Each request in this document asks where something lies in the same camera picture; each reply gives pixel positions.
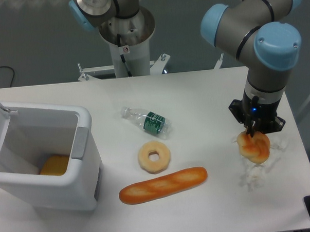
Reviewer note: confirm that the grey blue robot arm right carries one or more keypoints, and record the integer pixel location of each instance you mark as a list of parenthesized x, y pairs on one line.
[(252, 32)]

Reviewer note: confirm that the long baguette bread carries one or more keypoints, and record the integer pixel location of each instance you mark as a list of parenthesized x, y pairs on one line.
[(164, 186)]

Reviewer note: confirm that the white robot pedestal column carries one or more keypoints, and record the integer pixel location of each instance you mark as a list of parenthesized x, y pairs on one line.
[(128, 41)]

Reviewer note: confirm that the clear plastic bottle green label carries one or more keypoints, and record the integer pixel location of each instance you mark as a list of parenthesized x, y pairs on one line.
[(148, 121)]

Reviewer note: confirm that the white trash can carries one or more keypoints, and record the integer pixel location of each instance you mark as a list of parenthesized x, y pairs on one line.
[(30, 134)]

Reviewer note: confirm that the yellow item in trash can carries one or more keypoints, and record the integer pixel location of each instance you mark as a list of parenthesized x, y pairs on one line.
[(55, 166)]

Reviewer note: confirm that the crumpled white tissue paper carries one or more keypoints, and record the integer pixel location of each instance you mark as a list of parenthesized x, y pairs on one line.
[(255, 175)]

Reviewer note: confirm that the white metal base frame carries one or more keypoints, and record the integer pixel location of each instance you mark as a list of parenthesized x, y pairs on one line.
[(156, 67)]

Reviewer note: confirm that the ring donut bread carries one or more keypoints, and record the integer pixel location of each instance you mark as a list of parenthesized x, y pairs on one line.
[(154, 157)]

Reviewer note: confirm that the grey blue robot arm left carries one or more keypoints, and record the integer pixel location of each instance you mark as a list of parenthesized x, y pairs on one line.
[(90, 14)]

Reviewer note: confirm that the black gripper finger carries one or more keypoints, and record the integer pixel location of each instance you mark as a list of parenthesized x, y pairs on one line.
[(250, 130)]

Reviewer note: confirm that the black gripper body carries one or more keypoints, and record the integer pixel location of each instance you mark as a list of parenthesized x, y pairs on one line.
[(265, 115)]

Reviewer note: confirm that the twisted round bread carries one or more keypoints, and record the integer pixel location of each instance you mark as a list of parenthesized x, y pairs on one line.
[(256, 149)]

